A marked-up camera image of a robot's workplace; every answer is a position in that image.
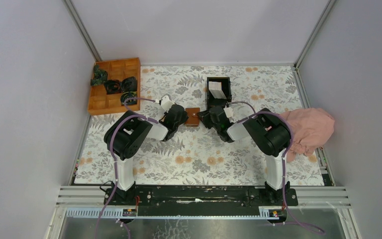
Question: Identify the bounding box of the brown leather card holder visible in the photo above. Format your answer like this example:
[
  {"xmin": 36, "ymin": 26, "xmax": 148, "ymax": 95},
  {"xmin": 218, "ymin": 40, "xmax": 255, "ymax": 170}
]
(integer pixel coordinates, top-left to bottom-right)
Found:
[{"xmin": 184, "ymin": 108, "xmax": 200, "ymax": 127}]

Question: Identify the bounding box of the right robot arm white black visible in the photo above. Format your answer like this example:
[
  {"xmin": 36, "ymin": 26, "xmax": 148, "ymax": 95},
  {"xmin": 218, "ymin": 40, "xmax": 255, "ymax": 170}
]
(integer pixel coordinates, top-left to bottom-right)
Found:
[{"xmin": 195, "ymin": 106, "xmax": 293, "ymax": 205}]

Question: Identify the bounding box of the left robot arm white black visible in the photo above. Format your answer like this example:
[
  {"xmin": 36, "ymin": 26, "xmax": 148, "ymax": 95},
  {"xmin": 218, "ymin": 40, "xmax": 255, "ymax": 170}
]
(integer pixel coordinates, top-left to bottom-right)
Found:
[{"xmin": 103, "ymin": 104, "xmax": 188, "ymax": 205}]

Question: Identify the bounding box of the black card box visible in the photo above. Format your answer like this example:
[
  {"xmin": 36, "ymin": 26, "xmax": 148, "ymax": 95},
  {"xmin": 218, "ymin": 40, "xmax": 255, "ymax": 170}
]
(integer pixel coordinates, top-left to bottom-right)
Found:
[{"xmin": 206, "ymin": 77, "xmax": 232, "ymax": 109}]

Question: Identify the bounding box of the stack of credit cards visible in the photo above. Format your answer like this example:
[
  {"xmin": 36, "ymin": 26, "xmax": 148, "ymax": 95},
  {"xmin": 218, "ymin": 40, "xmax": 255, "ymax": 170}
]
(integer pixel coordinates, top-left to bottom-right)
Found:
[{"xmin": 208, "ymin": 81, "xmax": 227, "ymax": 99}]

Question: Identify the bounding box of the floral patterned table mat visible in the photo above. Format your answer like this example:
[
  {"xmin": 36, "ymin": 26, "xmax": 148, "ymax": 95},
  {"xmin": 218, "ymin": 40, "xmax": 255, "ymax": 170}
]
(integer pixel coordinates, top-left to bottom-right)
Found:
[{"xmin": 74, "ymin": 65, "xmax": 325, "ymax": 187}]

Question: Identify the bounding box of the green black rolled sock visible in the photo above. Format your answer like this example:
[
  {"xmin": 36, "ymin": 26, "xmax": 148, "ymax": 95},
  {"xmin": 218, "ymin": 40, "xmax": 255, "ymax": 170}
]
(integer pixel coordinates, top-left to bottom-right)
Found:
[{"xmin": 120, "ymin": 91, "xmax": 138, "ymax": 106}]

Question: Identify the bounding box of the black rolled sock right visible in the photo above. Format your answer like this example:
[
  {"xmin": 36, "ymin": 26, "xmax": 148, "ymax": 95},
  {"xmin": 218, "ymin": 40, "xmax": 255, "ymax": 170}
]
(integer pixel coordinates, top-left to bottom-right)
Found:
[{"xmin": 120, "ymin": 76, "xmax": 138, "ymax": 93}]

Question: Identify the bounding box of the pink crumpled cloth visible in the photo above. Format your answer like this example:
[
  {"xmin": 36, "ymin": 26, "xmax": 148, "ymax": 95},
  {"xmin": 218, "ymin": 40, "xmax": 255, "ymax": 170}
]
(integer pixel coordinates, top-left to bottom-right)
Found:
[{"xmin": 280, "ymin": 108, "xmax": 335, "ymax": 162}]

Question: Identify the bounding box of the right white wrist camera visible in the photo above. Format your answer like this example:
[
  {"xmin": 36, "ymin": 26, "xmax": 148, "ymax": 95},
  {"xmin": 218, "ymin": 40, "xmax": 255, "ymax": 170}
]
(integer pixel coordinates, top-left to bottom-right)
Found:
[{"xmin": 224, "ymin": 107, "xmax": 234, "ymax": 119}]

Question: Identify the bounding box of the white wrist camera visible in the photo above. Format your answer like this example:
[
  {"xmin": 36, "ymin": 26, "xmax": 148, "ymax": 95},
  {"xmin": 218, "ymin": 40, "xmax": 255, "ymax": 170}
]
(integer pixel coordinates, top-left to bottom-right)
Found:
[
  {"xmin": 159, "ymin": 94, "xmax": 175, "ymax": 112},
  {"xmin": 224, "ymin": 107, "xmax": 234, "ymax": 119}
]

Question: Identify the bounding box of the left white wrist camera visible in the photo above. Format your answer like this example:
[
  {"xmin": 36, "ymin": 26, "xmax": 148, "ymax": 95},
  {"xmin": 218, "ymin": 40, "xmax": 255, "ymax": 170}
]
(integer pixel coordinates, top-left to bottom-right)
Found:
[{"xmin": 159, "ymin": 94, "xmax": 175, "ymax": 112}]

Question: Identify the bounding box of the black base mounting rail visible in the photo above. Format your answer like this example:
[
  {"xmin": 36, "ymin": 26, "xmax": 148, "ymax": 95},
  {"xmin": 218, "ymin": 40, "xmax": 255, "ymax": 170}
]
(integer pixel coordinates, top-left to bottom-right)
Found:
[{"xmin": 100, "ymin": 183, "xmax": 298, "ymax": 220}]

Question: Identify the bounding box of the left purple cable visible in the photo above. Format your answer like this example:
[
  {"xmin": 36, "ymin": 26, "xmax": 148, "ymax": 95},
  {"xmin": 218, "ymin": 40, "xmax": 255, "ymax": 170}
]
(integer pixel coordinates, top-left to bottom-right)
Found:
[{"xmin": 94, "ymin": 97, "xmax": 164, "ymax": 239}]

